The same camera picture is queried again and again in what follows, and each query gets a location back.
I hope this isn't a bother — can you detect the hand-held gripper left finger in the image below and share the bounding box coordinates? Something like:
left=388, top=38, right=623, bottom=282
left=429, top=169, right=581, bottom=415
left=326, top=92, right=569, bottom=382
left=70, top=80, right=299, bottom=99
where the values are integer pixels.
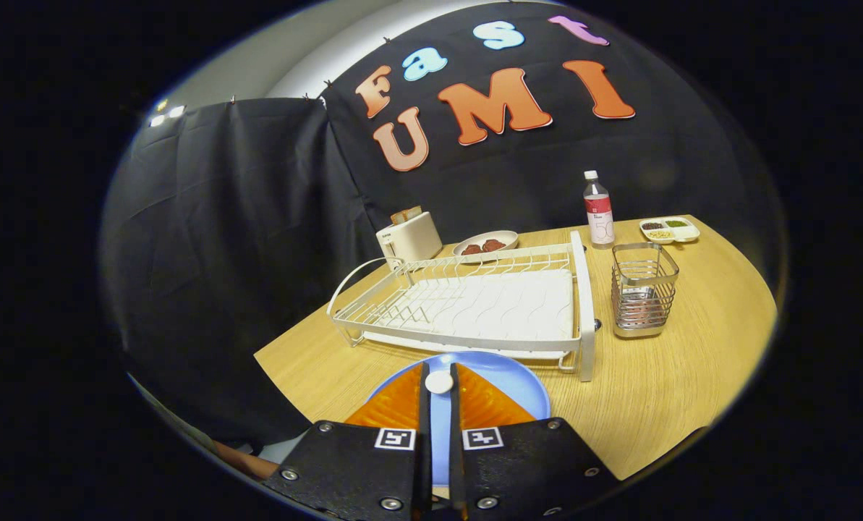
left=265, top=362, right=432, bottom=521

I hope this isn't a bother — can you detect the clear bottle with red label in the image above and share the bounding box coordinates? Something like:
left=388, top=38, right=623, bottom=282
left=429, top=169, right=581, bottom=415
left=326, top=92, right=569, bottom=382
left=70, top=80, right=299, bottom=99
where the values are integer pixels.
left=583, top=170, right=615, bottom=249

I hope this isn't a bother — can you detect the white wire dish rack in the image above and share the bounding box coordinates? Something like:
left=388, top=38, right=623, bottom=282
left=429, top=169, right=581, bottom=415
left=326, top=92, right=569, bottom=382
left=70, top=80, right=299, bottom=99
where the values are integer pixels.
left=327, top=230, right=600, bottom=383

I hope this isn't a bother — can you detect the white oval dish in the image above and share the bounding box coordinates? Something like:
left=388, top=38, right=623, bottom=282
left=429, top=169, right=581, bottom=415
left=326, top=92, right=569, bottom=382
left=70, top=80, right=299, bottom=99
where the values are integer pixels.
left=453, top=230, right=519, bottom=257

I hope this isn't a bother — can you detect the cream toaster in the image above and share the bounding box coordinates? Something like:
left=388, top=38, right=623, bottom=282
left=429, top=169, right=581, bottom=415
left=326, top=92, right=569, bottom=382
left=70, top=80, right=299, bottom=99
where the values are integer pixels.
left=375, top=211, right=443, bottom=270

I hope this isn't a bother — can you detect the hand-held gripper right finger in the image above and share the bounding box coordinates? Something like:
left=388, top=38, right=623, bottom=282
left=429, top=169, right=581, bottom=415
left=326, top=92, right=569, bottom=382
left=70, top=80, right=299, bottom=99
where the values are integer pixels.
left=448, top=362, right=620, bottom=521

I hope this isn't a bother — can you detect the person's light clothing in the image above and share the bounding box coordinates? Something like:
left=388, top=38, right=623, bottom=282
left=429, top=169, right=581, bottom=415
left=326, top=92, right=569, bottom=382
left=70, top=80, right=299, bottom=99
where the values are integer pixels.
left=178, top=420, right=309, bottom=465

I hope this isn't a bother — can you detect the metal wire basket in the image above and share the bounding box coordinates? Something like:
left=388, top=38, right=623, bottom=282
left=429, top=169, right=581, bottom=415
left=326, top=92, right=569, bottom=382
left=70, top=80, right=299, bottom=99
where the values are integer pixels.
left=611, top=242, right=680, bottom=339

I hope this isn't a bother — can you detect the black backdrop cloth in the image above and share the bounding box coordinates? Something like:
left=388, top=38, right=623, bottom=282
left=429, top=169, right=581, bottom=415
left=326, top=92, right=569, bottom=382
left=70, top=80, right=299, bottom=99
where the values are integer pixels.
left=102, top=0, right=786, bottom=449

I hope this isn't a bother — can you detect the blue plate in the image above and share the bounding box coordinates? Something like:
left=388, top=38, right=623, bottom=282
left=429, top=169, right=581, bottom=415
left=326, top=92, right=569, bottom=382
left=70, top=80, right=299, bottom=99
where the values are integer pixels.
left=367, top=351, right=552, bottom=487

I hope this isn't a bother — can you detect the ceiling light panel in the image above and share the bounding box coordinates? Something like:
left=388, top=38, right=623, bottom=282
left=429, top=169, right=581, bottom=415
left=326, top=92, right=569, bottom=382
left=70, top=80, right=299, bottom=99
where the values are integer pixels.
left=148, top=101, right=187, bottom=128

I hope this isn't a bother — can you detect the white divided dish with beans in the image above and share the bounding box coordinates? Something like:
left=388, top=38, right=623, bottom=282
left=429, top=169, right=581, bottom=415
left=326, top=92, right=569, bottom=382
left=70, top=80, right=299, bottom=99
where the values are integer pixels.
left=639, top=216, right=701, bottom=245

